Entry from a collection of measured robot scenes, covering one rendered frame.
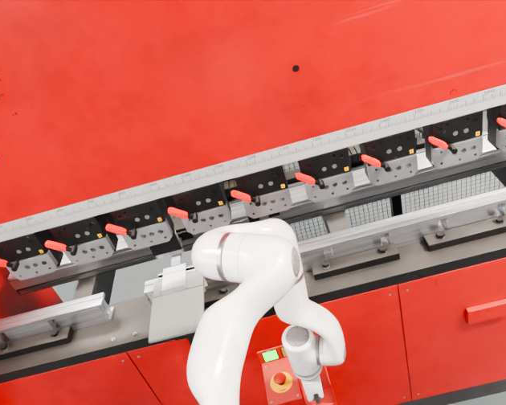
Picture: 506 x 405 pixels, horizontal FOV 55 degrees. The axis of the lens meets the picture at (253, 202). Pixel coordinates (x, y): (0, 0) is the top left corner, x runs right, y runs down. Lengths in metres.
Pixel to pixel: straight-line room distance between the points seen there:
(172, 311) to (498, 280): 1.11
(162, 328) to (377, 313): 0.75
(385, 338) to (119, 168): 1.14
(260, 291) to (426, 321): 1.12
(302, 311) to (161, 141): 0.61
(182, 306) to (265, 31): 0.89
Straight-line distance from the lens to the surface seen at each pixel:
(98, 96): 1.38
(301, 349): 1.29
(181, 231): 1.90
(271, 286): 0.91
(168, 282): 1.74
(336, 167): 1.51
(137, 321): 1.86
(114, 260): 2.07
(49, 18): 1.34
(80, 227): 1.62
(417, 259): 1.76
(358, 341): 1.93
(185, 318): 1.60
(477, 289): 1.90
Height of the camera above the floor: 2.13
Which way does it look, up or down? 36 degrees down
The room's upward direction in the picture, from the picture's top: 18 degrees counter-clockwise
